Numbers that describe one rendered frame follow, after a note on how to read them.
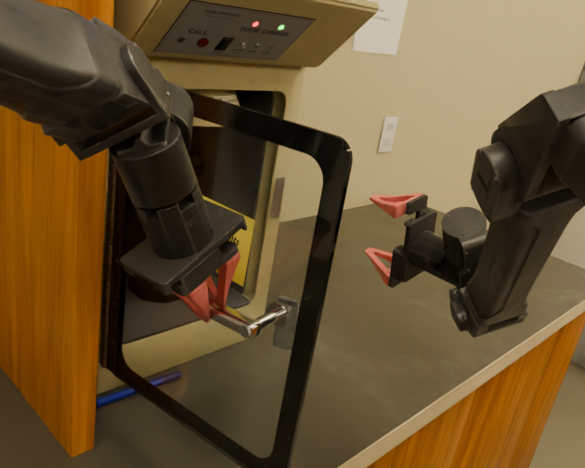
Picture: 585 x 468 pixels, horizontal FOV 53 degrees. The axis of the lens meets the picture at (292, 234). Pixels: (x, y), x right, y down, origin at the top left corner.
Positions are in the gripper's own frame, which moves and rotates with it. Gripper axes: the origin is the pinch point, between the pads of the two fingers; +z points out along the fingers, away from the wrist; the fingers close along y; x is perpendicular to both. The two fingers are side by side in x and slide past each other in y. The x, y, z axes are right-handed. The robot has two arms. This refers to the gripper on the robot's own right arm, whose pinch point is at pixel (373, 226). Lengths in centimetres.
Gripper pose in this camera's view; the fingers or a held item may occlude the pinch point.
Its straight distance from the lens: 94.1
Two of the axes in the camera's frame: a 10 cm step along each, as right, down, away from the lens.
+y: 0.2, -8.7, -5.0
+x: -7.3, 3.3, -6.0
